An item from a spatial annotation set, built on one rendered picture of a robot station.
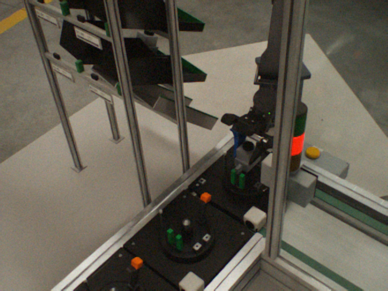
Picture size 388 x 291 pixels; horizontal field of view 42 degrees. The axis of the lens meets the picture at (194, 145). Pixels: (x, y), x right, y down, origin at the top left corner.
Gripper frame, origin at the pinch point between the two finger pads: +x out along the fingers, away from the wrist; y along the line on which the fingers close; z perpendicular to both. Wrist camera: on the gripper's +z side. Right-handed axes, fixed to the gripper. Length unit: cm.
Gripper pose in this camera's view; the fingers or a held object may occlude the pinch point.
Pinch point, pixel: (246, 149)
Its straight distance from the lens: 135.5
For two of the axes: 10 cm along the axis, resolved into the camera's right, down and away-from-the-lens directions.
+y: 7.6, 4.2, -4.9
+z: -5.5, 0.1, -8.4
